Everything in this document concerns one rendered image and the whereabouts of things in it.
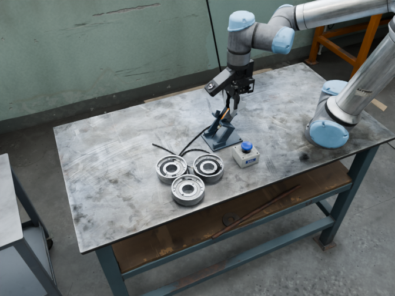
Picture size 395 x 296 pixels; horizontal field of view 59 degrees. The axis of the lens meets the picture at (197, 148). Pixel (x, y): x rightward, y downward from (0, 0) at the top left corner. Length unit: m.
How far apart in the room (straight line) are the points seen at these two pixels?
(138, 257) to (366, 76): 0.94
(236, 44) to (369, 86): 0.39
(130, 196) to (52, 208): 1.17
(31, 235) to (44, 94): 1.18
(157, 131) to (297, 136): 0.54
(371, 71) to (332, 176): 0.68
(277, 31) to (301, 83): 0.66
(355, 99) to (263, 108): 0.50
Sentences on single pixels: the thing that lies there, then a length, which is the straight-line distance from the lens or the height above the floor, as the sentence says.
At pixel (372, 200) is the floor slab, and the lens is 2.37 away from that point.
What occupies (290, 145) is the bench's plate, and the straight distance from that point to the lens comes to 1.34.
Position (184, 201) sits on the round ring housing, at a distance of 1.09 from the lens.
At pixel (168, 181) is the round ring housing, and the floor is 0.82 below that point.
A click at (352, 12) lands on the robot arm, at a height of 1.29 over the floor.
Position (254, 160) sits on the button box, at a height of 0.82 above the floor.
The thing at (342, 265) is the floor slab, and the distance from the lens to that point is 2.05.
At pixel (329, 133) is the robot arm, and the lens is 1.15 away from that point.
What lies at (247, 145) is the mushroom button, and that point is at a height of 0.87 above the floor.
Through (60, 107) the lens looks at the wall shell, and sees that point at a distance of 2.83.
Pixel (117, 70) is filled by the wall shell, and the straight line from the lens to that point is 2.74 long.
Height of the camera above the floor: 1.70
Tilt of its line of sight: 44 degrees down
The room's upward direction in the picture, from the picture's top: 1 degrees counter-clockwise
